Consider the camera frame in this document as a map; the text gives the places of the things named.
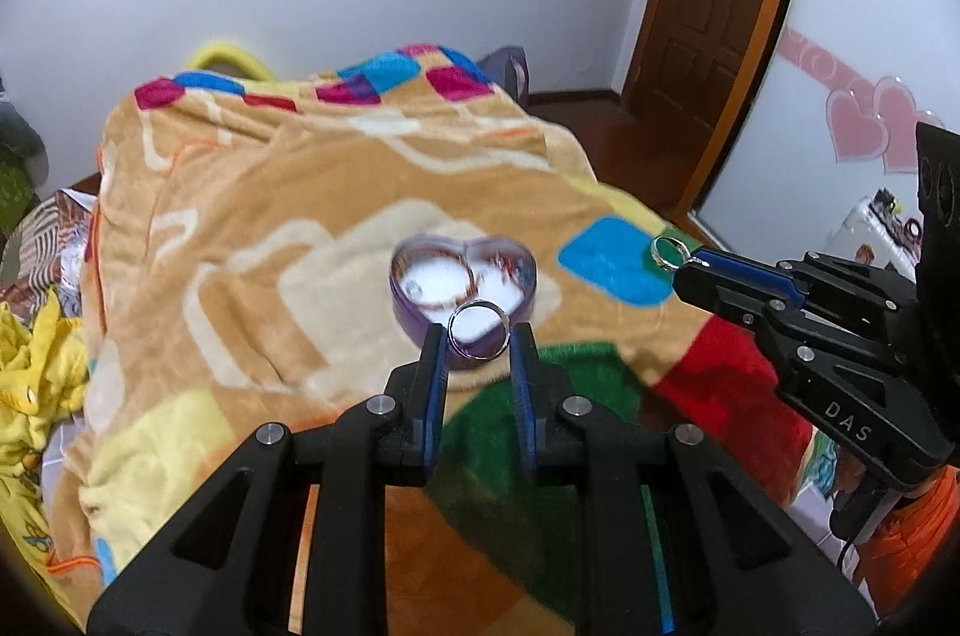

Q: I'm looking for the silver ring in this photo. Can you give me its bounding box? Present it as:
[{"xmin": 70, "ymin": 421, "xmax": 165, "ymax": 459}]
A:
[{"xmin": 649, "ymin": 233, "xmax": 689, "ymax": 272}]

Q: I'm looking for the double gold ring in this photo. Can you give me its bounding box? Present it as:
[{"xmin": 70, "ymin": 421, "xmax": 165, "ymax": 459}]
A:
[{"xmin": 446, "ymin": 298, "xmax": 514, "ymax": 362}]

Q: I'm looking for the red string charm bracelet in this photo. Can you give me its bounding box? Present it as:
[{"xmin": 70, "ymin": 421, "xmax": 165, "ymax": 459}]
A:
[{"xmin": 486, "ymin": 247, "xmax": 536, "ymax": 300}]

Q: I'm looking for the white suitcase with stickers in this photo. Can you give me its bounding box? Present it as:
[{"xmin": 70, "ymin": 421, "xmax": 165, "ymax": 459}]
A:
[{"xmin": 825, "ymin": 189, "xmax": 923, "ymax": 282}]

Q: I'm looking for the orange clothing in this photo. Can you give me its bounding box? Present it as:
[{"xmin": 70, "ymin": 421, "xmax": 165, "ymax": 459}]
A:
[{"xmin": 854, "ymin": 467, "xmax": 958, "ymax": 616}]

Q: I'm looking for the purple heart tin box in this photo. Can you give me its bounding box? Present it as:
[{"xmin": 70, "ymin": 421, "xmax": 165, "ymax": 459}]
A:
[{"xmin": 387, "ymin": 233, "xmax": 539, "ymax": 370}]

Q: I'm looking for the white wardrobe sliding door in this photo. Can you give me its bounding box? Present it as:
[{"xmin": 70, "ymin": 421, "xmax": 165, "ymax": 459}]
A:
[{"xmin": 697, "ymin": 0, "xmax": 958, "ymax": 262}]

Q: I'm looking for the colourful plush blanket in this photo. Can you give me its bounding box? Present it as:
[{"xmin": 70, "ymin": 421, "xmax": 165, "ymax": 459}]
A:
[{"xmin": 47, "ymin": 46, "xmax": 812, "ymax": 620}]

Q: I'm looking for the grey purple bag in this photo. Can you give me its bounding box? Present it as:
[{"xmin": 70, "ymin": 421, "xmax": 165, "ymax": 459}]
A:
[{"xmin": 477, "ymin": 46, "xmax": 530, "ymax": 108}]

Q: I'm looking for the yellow cartoon bedsheet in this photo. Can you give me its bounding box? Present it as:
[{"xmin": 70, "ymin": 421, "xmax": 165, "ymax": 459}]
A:
[{"xmin": 2, "ymin": 292, "xmax": 88, "ymax": 623}]

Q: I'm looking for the striped pillow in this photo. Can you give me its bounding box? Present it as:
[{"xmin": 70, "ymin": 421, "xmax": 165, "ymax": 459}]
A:
[{"xmin": 2, "ymin": 189, "xmax": 96, "ymax": 319}]

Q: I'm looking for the yellow chair back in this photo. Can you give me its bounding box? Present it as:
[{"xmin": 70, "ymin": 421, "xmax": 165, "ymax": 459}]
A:
[{"xmin": 185, "ymin": 40, "xmax": 275, "ymax": 82}]

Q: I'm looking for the green patterned cloth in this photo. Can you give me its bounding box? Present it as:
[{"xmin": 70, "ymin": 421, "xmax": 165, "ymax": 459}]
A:
[{"xmin": 0, "ymin": 160, "xmax": 37, "ymax": 238}]

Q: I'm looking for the pile of clothes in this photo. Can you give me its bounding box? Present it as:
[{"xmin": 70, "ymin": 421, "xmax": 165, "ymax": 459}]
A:
[{"xmin": 0, "ymin": 83, "xmax": 46, "ymax": 160}]

